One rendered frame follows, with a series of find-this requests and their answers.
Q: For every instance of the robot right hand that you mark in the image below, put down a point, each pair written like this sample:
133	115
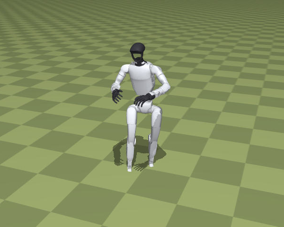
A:
115	94

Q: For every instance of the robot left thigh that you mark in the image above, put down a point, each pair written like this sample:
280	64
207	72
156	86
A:
156	118

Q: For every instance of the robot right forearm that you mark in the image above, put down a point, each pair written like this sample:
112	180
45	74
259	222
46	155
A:
113	87

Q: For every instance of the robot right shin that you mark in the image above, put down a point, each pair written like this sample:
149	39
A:
129	154

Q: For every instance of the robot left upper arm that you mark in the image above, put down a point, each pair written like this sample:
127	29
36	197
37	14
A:
159	74

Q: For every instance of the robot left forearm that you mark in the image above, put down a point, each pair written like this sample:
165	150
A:
161	90

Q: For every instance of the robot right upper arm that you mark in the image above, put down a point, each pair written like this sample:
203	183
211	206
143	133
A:
121	75

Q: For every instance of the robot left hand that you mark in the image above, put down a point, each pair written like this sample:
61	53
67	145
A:
143	99

